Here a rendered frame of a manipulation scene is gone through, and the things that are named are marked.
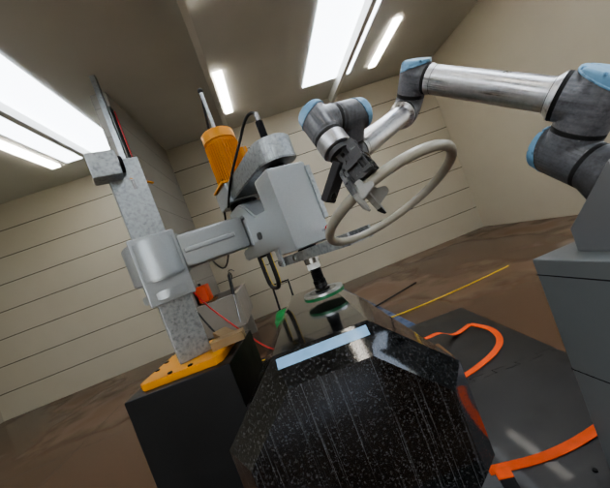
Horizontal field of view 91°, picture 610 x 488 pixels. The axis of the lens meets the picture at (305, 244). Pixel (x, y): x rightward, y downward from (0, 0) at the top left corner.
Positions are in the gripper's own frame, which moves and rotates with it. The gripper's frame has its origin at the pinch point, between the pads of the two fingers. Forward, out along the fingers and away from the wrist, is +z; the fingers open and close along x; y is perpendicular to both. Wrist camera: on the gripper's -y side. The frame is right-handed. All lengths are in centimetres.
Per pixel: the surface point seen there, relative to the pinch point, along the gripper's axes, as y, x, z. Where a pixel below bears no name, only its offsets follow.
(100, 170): -108, -3, -118
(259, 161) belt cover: -40, 34, -68
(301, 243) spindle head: -50, 43, -25
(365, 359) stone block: -34.2, 13.7, 31.4
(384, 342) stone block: -29.3, 21.9, 30.4
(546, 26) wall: 226, 489, -196
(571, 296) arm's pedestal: 20, 56, 49
